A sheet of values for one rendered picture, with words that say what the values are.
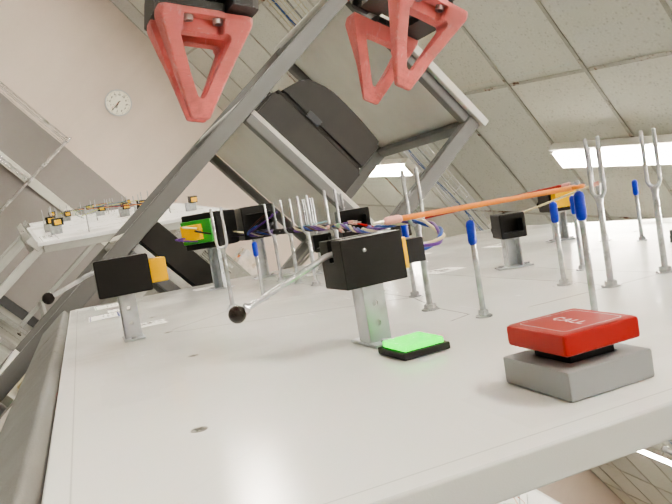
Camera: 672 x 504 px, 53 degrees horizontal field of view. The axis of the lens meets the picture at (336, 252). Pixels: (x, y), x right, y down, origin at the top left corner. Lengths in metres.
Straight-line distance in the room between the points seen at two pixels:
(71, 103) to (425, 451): 7.85
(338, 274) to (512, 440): 0.25
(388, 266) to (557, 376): 0.22
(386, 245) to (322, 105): 1.16
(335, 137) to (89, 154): 6.51
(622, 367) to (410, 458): 0.13
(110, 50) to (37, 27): 0.76
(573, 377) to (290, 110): 1.35
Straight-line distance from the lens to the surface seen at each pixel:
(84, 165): 8.06
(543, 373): 0.38
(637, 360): 0.39
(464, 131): 1.75
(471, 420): 0.35
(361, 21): 0.62
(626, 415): 0.35
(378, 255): 0.54
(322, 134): 1.67
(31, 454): 0.45
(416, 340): 0.50
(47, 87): 8.09
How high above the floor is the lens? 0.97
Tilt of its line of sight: 13 degrees up
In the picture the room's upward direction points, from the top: 38 degrees clockwise
